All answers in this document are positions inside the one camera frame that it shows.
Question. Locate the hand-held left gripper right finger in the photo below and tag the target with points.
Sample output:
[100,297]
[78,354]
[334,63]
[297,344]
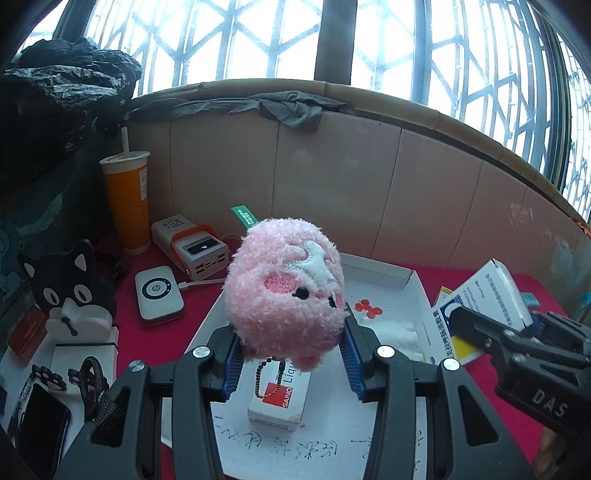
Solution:
[353,364]

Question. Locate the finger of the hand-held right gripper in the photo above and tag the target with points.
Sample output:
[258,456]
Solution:
[563,334]
[485,334]

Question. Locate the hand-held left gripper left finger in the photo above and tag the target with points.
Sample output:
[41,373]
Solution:
[231,369]

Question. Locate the blue white medicine box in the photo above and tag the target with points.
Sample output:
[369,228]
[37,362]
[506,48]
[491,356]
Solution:
[489,295]

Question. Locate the white shallow cardboard box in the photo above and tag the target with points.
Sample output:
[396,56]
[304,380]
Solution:
[332,415]

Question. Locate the pink plush toy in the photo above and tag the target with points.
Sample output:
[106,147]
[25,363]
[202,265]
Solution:
[281,286]

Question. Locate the red bone-shaped sticker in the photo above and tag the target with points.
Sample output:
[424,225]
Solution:
[367,307]

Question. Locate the small white red box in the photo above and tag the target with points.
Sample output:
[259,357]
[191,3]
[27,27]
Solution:
[286,406]

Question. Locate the white pocket router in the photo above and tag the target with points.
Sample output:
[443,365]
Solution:
[157,295]

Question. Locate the orange white power bank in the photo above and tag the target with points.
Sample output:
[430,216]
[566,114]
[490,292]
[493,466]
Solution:
[198,258]

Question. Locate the white digital clock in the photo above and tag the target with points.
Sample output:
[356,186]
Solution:
[166,230]

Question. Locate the green tag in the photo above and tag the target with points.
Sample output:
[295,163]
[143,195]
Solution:
[243,215]

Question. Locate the black white cat figurine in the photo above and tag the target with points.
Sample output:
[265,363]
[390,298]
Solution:
[60,286]

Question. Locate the orange drink cup with straw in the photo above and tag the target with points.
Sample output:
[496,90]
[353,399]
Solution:
[129,203]

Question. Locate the black phone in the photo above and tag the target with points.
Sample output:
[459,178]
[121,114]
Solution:
[41,429]

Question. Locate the grey cloth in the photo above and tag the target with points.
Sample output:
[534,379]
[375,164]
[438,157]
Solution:
[286,108]

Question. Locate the black plastic bag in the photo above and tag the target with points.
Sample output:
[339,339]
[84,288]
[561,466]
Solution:
[60,92]

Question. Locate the window with metal grille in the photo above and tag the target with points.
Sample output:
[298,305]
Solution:
[334,37]

